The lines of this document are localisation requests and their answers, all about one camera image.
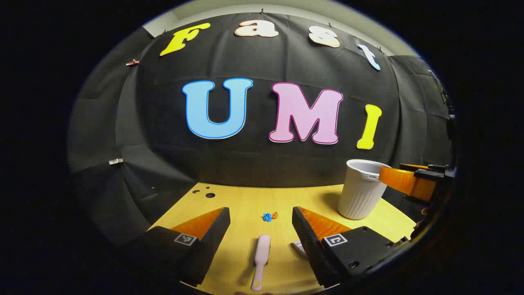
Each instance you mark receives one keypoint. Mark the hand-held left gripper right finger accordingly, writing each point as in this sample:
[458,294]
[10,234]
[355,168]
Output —
[307,241]

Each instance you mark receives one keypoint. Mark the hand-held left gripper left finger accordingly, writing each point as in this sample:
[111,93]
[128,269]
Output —
[213,241]

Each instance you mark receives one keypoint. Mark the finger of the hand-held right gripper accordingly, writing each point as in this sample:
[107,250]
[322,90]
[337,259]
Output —
[405,182]
[413,166]

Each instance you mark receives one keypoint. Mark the pale grey dustpan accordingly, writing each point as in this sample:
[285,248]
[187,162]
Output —
[298,247]

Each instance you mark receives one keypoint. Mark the small pink broom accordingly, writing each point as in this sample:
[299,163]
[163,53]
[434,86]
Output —
[262,250]

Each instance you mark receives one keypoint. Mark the white ribbed garbage bin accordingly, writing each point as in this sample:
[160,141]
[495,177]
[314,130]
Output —
[360,192]

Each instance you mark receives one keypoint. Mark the blue paper trash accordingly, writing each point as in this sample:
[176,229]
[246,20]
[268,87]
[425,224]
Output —
[267,217]

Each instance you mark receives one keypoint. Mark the yellow wooden desktop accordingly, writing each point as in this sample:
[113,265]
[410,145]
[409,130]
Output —
[245,205]

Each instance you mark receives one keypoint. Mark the black backdrop cloth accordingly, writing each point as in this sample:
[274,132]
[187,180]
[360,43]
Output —
[286,164]

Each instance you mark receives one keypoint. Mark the silver metal clip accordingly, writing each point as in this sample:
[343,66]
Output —
[116,161]

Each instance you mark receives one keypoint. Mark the copper clip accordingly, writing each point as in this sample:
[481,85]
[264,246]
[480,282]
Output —
[132,62]

